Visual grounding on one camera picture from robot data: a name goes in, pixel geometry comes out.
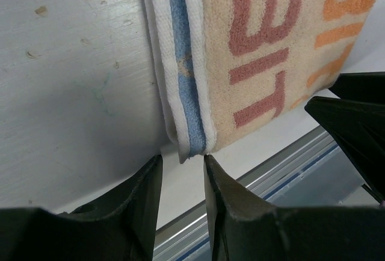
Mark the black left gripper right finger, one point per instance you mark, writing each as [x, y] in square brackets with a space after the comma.
[243, 226]

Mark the aluminium mounting rail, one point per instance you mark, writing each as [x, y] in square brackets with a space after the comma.
[311, 171]

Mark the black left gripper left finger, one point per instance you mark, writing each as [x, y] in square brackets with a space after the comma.
[118, 225]

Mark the orange blue printed towel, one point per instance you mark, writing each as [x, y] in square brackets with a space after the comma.
[225, 68]

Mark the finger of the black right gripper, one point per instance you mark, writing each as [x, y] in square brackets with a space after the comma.
[362, 87]
[358, 129]

